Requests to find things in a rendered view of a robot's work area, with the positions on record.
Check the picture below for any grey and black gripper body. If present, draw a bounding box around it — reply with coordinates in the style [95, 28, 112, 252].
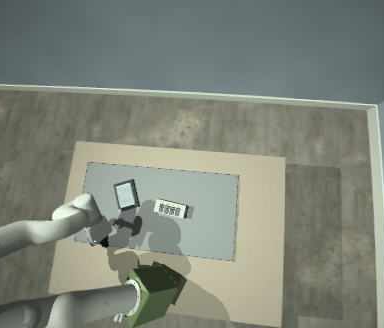
[84, 215, 112, 245]

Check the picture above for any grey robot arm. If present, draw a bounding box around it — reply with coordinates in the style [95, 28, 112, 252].
[0, 193, 142, 328]

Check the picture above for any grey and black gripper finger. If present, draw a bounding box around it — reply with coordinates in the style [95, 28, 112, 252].
[90, 240, 107, 248]
[103, 236, 109, 247]

